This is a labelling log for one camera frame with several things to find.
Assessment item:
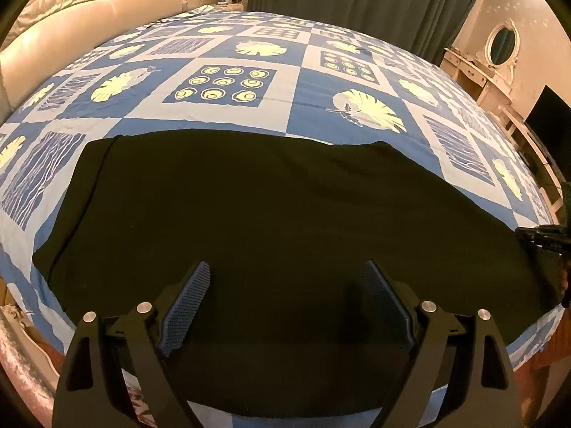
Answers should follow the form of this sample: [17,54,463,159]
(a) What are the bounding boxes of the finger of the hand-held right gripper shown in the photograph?
[515,225,571,255]

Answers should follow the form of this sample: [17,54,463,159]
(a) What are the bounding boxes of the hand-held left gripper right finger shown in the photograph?
[360,260,522,428]

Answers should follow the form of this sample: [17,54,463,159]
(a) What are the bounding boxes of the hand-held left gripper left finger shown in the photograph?
[52,260,211,428]

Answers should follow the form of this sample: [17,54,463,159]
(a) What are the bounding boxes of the black pants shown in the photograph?
[32,128,564,420]

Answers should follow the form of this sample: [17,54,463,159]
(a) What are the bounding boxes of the white television stand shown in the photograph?
[497,107,565,215]

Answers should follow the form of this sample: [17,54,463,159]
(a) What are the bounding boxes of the black television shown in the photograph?
[524,85,571,137]

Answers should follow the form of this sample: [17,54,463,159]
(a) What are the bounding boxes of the white dressing table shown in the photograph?
[441,47,514,108]

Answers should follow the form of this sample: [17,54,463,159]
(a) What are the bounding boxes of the pink rug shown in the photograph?
[0,316,59,415]

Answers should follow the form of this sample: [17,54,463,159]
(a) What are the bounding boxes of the oval white-framed mirror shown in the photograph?
[485,19,520,70]

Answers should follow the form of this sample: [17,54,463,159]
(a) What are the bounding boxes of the blue patterned bed sheet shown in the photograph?
[0,4,565,428]

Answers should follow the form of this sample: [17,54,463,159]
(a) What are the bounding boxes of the cream tufted headboard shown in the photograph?
[0,0,210,121]

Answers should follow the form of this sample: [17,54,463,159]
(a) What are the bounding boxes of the wooden bed frame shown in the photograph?
[520,307,568,428]

